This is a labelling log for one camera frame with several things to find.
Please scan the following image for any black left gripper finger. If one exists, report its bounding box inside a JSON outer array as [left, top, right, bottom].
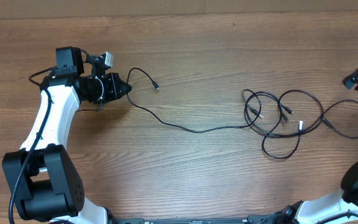
[[114, 86, 132, 100], [113, 73, 131, 89]]

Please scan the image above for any black usb cable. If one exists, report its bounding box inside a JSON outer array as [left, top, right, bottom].
[[126, 67, 264, 134], [261, 99, 358, 160], [243, 89, 325, 139]]

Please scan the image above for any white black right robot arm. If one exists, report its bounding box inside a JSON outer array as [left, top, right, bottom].
[[260, 161, 358, 223]]

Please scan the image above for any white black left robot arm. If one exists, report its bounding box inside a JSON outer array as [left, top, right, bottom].
[[2, 47, 132, 223]]

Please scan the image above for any black right camera cable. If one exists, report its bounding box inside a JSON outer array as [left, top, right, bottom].
[[253, 208, 358, 224]]

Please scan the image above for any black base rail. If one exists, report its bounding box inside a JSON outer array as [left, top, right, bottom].
[[57, 214, 335, 224]]

